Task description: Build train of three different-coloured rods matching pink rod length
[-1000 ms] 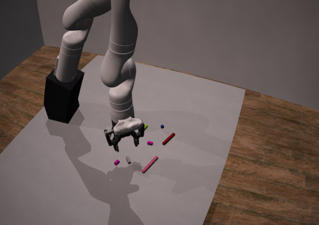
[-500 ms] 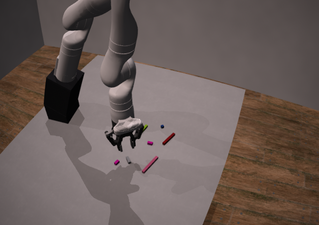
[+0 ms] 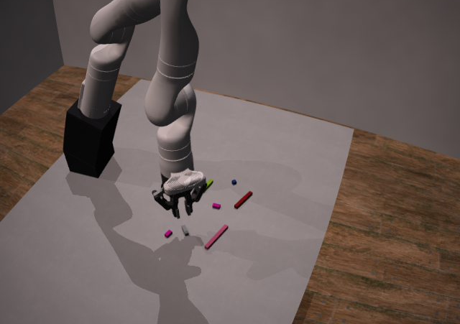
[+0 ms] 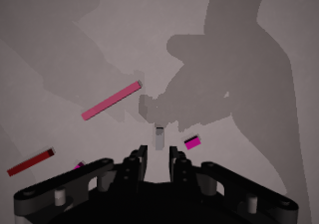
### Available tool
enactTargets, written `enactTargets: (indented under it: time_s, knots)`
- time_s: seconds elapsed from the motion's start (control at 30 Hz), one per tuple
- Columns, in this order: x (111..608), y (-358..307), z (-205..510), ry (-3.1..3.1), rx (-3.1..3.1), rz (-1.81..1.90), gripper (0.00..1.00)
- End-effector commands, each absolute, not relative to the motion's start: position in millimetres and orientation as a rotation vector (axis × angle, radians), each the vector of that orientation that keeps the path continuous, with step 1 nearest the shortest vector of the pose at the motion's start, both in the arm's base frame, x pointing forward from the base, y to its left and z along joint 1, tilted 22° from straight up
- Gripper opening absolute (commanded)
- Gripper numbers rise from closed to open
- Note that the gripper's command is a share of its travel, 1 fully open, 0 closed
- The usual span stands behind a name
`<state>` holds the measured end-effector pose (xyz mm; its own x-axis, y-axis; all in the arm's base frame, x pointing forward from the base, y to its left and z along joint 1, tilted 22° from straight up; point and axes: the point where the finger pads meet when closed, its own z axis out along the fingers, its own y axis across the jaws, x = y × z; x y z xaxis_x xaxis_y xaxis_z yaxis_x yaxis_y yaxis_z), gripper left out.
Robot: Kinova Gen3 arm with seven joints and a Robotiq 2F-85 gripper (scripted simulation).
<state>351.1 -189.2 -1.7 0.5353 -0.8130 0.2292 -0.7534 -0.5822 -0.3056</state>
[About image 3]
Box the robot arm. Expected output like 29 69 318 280
78 0 206 195

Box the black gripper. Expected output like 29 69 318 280
152 173 207 219

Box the pink rod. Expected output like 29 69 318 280
205 224 228 250

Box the dark red rod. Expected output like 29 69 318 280
234 191 252 209

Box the lime green rod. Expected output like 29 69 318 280
204 179 213 192

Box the grey rod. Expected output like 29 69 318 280
182 225 189 236

